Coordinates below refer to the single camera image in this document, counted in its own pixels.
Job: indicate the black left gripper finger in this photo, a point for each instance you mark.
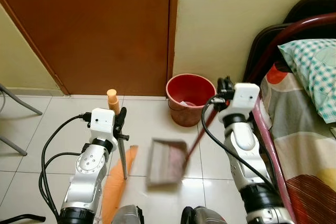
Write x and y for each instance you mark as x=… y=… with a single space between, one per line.
x=123 y=116
x=124 y=137

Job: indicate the brown wooden door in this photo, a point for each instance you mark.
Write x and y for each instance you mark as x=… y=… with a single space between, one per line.
x=94 y=30

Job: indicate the grey orange patterned bedsheet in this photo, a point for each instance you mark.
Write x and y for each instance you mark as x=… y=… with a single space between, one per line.
x=299 y=145

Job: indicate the red plastic bucket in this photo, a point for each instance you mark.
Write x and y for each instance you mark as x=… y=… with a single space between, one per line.
x=185 y=115

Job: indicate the grey metal chair leg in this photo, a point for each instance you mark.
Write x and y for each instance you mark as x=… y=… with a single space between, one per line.
x=13 y=146
x=21 y=104

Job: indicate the grey robot leg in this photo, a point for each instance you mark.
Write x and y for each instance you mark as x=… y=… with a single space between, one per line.
x=127 y=215
x=205 y=216

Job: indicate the dark red metal bed frame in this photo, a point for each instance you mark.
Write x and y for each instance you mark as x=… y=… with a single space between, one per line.
x=273 y=38

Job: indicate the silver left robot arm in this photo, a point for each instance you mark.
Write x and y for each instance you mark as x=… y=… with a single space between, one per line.
x=86 y=177

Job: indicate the green checked pillow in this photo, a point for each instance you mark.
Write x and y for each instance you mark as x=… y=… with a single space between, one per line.
x=315 y=72

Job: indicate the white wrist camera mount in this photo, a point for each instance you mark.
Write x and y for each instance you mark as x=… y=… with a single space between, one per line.
x=244 y=98
x=102 y=121

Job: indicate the grey left robot leg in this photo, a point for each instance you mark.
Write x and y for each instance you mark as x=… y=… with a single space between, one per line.
x=127 y=215

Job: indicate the grey right robot leg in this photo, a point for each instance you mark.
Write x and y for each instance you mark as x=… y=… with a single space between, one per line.
x=205 y=216

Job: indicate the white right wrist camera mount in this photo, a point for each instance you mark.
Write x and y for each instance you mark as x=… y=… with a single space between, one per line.
x=244 y=98

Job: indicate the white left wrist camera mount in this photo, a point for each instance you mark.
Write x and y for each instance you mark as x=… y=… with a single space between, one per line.
x=102 y=121

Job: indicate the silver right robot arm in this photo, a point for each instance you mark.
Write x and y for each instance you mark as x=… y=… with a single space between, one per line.
x=244 y=150

